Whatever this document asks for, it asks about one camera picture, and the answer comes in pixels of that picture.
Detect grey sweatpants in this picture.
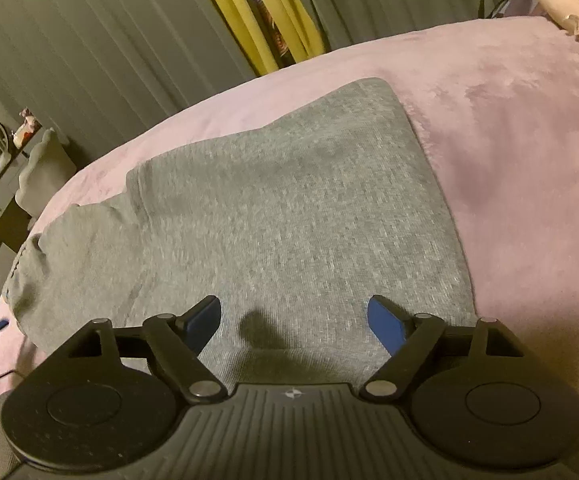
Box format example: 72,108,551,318
4,78,476,386

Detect purple plush bed blanket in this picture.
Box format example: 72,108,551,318
0,18,579,479

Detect grey-green curtain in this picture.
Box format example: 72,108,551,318
0,0,498,162

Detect yellow curtain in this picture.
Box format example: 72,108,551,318
212,0,327,75

